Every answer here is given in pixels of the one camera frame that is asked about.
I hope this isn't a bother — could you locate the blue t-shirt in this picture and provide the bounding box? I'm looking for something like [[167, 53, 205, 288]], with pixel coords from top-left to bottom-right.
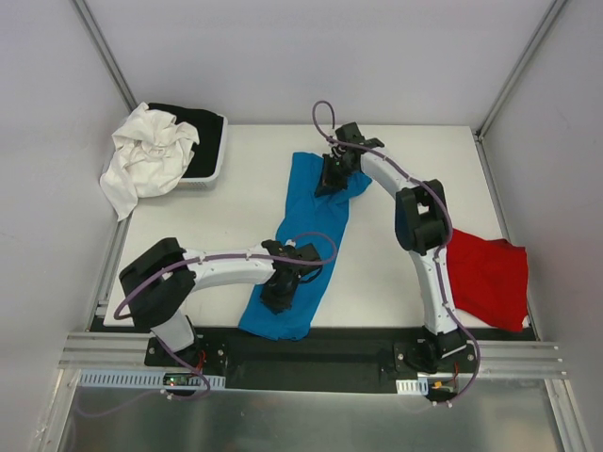
[[237, 151, 373, 343]]

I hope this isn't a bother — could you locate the aluminium frame post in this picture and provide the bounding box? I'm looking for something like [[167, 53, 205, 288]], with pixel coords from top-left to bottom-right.
[[70, 0, 138, 111], [474, 0, 570, 142]]

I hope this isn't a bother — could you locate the black t-shirt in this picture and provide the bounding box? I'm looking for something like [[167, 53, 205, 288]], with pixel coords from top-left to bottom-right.
[[149, 103, 226, 179]]

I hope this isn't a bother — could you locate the white t-shirt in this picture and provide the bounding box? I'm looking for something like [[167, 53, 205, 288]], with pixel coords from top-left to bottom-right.
[[100, 103, 200, 221]]

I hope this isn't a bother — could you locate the white slotted cable duct left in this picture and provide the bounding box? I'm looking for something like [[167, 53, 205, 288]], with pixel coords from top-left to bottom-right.
[[79, 369, 226, 390]]

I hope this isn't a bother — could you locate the aluminium table edge rail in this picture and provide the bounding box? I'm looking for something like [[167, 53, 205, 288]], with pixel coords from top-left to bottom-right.
[[59, 331, 570, 379]]

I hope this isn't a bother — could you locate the white slotted cable duct right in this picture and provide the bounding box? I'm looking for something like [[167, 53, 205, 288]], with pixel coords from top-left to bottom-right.
[[396, 378, 429, 396]]

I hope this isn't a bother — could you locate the white slotted cable duct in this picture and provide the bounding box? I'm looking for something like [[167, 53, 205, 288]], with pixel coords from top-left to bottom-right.
[[396, 378, 429, 396], [79, 369, 226, 390]]

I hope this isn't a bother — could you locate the aluminium frame post left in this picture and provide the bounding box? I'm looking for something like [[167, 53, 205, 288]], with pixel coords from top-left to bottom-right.
[[70, 0, 138, 111]]

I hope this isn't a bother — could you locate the black robot base mount plate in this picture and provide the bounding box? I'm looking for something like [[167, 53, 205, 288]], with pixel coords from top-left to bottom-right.
[[143, 324, 480, 392]]

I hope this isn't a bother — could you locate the red t-shirt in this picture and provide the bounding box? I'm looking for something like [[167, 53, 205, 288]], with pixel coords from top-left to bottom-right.
[[447, 230, 529, 332]]

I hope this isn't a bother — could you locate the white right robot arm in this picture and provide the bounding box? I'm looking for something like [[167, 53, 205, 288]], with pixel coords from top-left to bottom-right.
[[315, 122, 463, 372]]

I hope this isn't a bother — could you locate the white laundry basket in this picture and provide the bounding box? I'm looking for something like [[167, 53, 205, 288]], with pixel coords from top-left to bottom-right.
[[101, 110, 231, 194]]

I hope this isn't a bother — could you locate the aluminium frame post right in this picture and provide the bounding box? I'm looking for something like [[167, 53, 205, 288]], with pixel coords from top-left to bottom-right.
[[474, 0, 570, 142]]

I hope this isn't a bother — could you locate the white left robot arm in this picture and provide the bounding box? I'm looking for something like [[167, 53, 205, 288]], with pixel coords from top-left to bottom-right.
[[113, 237, 326, 366]]

